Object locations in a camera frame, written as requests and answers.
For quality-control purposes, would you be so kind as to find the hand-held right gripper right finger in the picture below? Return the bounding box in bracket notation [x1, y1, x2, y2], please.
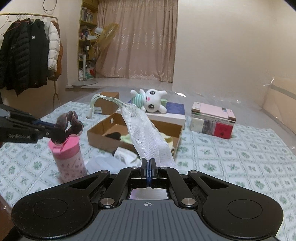
[150, 158, 234, 209]

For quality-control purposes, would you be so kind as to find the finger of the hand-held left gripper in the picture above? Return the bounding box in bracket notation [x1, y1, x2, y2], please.
[35, 126, 60, 140]
[8, 110, 56, 128]

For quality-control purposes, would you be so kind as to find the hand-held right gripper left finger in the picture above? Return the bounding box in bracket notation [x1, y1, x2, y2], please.
[62, 158, 150, 209]

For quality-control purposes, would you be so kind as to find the brown hair scrunchie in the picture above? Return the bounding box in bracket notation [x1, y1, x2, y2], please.
[50, 111, 84, 144]

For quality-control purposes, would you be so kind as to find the white mesh cloth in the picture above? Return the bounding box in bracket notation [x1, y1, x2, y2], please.
[86, 94, 178, 171]

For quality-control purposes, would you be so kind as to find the pink tumbler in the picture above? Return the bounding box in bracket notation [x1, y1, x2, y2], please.
[48, 136, 88, 183]

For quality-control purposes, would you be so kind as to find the gold clothes rack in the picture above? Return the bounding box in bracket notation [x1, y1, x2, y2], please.
[0, 13, 63, 112]

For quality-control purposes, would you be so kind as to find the black hooded jacket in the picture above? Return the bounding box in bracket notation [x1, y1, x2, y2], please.
[26, 19, 50, 89]

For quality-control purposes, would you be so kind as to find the white and blue box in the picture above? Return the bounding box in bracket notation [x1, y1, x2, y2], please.
[117, 101, 186, 127]

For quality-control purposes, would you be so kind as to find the small closed cardboard box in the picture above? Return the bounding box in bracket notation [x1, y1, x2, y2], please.
[92, 92, 120, 115]

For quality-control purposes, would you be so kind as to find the white plush bunny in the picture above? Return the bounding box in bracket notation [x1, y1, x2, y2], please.
[130, 89, 168, 114]

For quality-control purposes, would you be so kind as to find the brown jacket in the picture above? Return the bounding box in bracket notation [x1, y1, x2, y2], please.
[50, 20, 63, 81]

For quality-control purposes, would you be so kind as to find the white puffer jacket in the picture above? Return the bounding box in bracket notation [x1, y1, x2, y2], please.
[44, 21, 60, 71]

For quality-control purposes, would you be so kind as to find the thick red and white book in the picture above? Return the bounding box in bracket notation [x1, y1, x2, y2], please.
[190, 116, 233, 140]

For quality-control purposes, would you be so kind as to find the thin white book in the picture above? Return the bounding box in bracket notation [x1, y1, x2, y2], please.
[191, 111, 236, 125]

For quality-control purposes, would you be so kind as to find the pink book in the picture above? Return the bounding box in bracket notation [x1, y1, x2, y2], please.
[191, 101, 237, 122]

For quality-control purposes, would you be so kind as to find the wooden bookshelf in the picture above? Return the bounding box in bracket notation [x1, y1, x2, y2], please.
[77, 0, 100, 81]

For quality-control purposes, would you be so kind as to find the plastic-covered standing fan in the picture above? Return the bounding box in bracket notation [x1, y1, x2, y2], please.
[72, 23, 121, 87]

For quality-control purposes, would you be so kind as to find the beige curtain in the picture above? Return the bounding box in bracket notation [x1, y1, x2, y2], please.
[95, 0, 179, 82]

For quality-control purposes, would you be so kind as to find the plastic-wrapped wooden board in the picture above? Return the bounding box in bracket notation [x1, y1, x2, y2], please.
[264, 76, 296, 135]

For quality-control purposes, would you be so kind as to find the black wall cable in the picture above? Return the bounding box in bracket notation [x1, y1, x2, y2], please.
[42, 0, 56, 12]

